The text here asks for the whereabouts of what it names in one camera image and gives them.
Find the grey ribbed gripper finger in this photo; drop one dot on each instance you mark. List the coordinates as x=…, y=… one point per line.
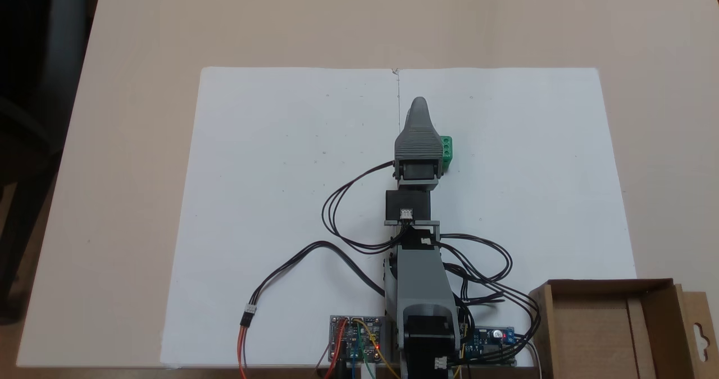
x=419, y=140

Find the green dice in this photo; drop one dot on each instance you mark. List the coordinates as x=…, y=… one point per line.
x=447, y=150

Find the grey black Koch robot arm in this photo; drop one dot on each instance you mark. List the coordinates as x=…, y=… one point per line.
x=421, y=278

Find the white paper sheet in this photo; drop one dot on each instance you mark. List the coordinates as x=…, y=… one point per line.
x=281, y=188
x=533, y=171

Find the green circuit board with LED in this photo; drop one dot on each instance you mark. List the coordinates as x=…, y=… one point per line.
x=351, y=337

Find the blue circuit board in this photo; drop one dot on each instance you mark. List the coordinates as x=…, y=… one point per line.
x=488, y=337

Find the brown cardboard box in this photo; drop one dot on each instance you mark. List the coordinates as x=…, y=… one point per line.
x=595, y=334

